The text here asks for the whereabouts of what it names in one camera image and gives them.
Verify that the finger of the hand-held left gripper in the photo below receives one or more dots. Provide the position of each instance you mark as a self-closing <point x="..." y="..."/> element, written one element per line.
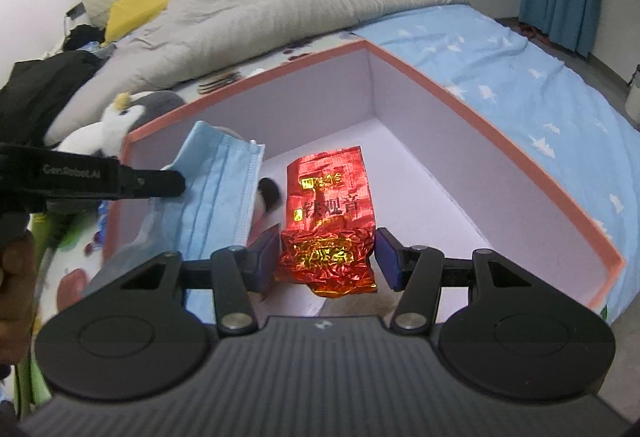
<point x="160" y="183"/>

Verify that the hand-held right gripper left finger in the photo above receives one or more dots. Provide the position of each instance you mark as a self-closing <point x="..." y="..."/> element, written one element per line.
<point x="267" y="253"/>

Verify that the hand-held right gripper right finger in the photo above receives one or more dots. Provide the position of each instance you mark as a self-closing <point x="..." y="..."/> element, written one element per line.
<point x="387" y="258"/>

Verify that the blue face mask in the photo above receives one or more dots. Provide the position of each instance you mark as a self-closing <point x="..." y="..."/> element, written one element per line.
<point x="220" y="197"/>

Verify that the red foil packet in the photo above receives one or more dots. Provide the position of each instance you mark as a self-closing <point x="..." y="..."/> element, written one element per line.
<point x="325" y="207"/>

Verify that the orange cardboard box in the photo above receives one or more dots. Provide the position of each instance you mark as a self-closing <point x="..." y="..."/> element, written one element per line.
<point x="450" y="177"/>

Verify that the person's left hand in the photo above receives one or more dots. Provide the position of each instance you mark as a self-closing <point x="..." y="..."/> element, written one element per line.
<point x="15" y="297"/>

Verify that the small dark furry toy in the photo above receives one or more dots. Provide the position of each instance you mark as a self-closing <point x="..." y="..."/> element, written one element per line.
<point x="271" y="194"/>

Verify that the grey white penguin plush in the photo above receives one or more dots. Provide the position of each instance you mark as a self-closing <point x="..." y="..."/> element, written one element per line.
<point x="115" y="127"/>

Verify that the black clothing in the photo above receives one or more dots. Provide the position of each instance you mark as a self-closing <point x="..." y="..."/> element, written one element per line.
<point x="45" y="87"/>

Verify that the dark cloth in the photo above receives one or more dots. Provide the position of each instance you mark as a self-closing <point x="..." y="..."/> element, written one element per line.
<point x="82" y="36"/>

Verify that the yellow pillow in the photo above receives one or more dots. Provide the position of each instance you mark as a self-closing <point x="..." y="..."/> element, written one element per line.
<point x="135" y="7"/>

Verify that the grey quilt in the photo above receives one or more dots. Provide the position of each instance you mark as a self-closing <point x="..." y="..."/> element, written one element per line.
<point x="275" y="7"/>

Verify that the light blue bedsheet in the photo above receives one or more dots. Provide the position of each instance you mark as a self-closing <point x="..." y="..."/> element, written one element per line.
<point x="525" y="82"/>

